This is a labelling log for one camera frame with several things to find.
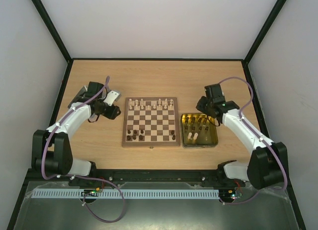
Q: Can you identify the gold tin with pieces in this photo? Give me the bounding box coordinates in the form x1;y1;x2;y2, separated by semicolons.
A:
180;113;219;148

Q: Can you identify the wooden chess board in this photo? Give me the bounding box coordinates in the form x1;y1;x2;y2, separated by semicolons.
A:
122;97;180;149

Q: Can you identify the silver tin lid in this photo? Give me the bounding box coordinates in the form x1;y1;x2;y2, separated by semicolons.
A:
68;85;87;109

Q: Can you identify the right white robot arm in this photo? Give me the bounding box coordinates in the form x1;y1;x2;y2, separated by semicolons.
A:
196;84;288;190

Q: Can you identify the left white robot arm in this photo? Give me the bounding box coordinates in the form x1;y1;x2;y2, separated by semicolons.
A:
31;79;121;179

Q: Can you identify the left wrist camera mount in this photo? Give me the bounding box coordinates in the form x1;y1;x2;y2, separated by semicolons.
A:
103;90;121;106

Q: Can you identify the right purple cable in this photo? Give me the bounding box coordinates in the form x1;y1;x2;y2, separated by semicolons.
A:
218;76;289;206

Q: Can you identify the purple cable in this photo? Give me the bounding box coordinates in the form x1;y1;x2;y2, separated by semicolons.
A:
218;76;289;206
41;76;126;222

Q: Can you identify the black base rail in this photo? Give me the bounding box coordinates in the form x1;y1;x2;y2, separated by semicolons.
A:
26;168;289;188

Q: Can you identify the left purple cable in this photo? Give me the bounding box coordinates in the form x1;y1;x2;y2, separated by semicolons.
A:
41;76;126;222

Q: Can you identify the white slotted cable duct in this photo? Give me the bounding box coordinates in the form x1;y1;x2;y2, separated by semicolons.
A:
31;188;219;200

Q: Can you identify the black enclosure frame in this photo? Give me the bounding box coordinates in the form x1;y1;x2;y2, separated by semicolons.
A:
7;0;306;230

